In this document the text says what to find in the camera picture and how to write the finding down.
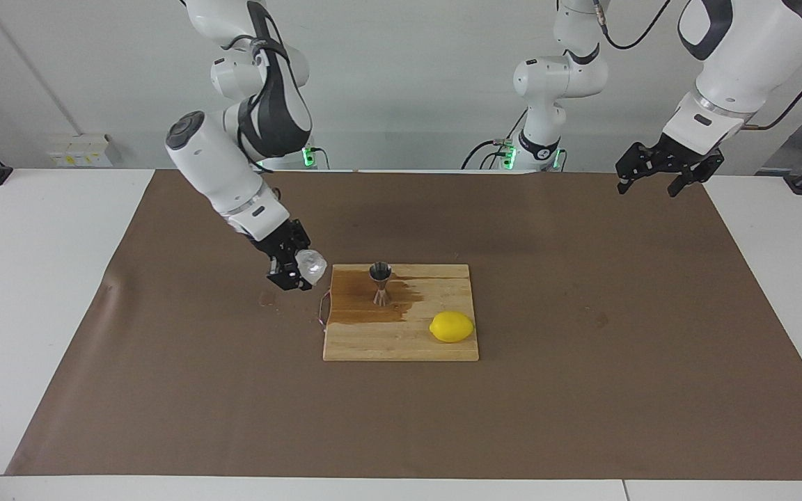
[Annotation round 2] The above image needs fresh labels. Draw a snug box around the black arm base cable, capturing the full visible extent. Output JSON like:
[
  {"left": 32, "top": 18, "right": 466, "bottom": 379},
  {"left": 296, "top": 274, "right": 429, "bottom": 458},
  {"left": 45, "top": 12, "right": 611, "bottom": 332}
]
[{"left": 462, "top": 110, "right": 528, "bottom": 170}]

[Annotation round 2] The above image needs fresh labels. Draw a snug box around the brown paper table mat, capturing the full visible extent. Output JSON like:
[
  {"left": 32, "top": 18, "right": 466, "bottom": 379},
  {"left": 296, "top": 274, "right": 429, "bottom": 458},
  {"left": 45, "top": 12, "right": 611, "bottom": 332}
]
[{"left": 6, "top": 169, "right": 802, "bottom": 481}]

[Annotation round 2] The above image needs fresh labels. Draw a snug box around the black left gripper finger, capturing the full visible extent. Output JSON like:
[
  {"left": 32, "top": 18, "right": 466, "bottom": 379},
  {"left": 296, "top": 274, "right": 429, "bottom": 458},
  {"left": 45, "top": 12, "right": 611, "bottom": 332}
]
[
  {"left": 667, "top": 156, "right": 725, "bottom": 198},
  {"left": 615, "top": 142, "right": 655, "bottom": 195}
]

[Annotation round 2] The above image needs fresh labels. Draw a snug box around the clear plastic cup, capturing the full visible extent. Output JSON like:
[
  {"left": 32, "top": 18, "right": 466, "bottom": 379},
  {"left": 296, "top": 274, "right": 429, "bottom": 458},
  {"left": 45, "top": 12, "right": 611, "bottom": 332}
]
[{"left": 295, "top": 250, "right": 327, "bottom": 285}]

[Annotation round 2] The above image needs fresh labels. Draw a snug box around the yellow lemon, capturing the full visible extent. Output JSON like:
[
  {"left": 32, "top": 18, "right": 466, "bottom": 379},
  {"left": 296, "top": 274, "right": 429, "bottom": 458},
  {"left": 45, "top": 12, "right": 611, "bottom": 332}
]
[{"left": 430, "top": 310, "right": 475, "bottom": 344}]

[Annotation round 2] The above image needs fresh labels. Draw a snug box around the steel double jigger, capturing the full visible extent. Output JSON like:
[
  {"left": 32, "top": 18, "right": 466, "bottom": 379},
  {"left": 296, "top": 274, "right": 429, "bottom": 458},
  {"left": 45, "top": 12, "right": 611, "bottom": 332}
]
[{"left": 369, "top": 262, "right": 393, "bottom": 307}]

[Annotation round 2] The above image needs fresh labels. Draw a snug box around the white wall socket panel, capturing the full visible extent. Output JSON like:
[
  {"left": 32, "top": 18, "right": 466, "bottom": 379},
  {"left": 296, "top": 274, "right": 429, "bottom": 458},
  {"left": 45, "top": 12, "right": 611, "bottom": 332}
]
[{"left": 46, "top": 134, "right": 115, "bottom": 168}]

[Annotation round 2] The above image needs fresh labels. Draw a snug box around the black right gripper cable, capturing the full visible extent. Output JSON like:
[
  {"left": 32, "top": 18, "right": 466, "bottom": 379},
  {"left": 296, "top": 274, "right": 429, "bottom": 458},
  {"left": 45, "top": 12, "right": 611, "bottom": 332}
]
[{"left": 220, "top": 0, "right": 290, "bottom": 171}]

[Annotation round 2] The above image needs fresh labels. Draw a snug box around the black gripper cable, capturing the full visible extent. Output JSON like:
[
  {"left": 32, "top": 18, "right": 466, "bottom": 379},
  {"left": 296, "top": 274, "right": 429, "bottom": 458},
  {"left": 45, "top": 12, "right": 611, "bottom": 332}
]
[
  {"left": 596, "top": 0, "right": 802, "bottom": 132},
  {"left": 220, "top": 0, "right": 290, "bottom": 171}
]

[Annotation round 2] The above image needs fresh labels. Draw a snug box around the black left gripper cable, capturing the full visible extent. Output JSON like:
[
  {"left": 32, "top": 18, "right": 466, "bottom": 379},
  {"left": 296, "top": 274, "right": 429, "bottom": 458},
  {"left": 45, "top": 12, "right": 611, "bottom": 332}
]
[{"left": 596, "top": 0, "right": 802, "bottom": 132}]

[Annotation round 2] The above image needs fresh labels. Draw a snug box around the wooden cutting board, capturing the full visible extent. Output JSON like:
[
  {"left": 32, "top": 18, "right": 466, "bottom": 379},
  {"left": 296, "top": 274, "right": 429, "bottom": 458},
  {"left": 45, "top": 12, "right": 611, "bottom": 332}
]
[{"left": 317, "top": 263, "right": 480, "bottom": 363}]

